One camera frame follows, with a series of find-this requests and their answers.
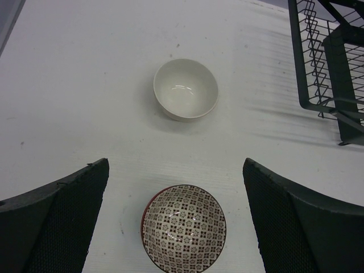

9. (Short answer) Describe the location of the beige bowl front row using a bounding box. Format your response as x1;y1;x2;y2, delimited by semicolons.
153;59;219;122

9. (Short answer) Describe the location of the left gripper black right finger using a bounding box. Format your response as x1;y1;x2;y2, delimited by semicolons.
242;158;363;272

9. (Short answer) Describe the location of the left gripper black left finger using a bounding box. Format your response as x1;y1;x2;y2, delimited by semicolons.
1;158;109;272

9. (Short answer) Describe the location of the black wire dish rack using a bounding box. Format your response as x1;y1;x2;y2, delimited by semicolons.
288;1;363;146

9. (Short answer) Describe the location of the brown patterned ceramic bowl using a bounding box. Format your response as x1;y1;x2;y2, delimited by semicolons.
140;184;227;272

